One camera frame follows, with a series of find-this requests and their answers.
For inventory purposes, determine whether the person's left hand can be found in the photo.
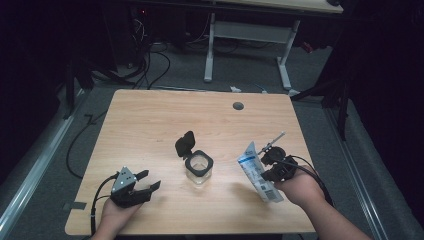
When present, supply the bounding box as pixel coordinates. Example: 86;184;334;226
91;198;144;240

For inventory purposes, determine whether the white and blue pouch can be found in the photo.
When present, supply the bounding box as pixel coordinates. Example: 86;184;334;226
236;141;285;203

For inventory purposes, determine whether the dark computer equipment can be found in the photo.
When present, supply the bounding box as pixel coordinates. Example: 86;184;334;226
106;4;153;68

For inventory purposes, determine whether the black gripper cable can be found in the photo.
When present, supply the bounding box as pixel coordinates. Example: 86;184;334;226
89;172;120;236
281;154;335;207

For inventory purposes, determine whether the thin black floor cable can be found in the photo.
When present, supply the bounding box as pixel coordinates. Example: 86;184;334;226
65;110;108;180

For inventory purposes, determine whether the person's right hand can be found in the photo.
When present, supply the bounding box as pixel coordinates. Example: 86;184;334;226
274;165;323;210

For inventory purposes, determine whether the grey tape strip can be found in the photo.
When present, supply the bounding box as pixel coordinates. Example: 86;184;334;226
63;201;88;212

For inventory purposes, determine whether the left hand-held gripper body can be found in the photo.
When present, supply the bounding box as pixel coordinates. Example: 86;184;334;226
109;165;152;209

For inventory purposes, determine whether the clear square jar black lid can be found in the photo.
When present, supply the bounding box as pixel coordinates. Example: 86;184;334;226
174;130;215;188

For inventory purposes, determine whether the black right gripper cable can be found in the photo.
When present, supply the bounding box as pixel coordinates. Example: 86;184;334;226
281;154;335;207

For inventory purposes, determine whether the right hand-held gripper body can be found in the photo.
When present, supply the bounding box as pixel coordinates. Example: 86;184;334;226
257;131;299;183

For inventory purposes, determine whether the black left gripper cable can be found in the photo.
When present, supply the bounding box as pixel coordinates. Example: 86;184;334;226
89;172;120;236

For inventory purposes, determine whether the desk with white metal legs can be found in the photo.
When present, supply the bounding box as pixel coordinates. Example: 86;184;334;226
203;0;344;98

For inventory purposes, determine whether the metal floor rail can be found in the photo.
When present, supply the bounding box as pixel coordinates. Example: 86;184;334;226
0;89;88;240
324;106;389;240

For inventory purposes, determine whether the bundle of black floor cables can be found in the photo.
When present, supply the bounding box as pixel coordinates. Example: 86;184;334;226
131;41;172;90

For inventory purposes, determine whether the black metal stand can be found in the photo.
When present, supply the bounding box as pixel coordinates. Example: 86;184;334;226
289;74;352;142
62;58;95;120

